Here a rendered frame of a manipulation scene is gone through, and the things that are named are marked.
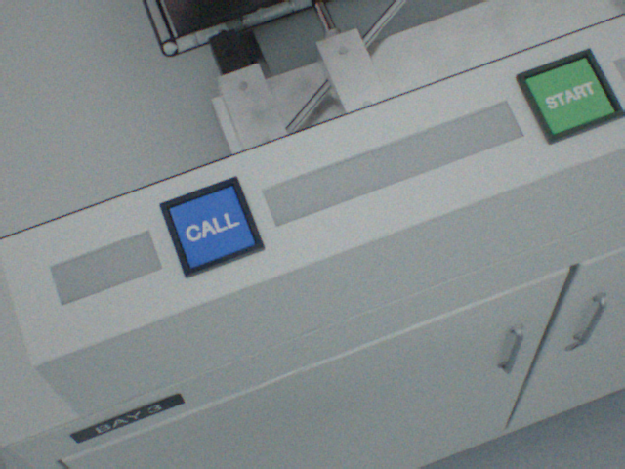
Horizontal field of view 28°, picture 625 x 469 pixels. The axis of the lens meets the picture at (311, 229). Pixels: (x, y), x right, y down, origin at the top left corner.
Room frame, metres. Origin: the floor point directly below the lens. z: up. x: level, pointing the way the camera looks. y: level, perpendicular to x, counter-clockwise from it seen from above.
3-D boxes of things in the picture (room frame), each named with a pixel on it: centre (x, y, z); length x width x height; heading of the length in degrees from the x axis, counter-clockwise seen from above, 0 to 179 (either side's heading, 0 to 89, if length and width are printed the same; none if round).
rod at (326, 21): (0.51, -0.03, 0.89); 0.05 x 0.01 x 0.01; 14
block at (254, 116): (0.43, 0.03, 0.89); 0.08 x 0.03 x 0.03; 14
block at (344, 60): (0.45, -0.05, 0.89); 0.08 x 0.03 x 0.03; 14
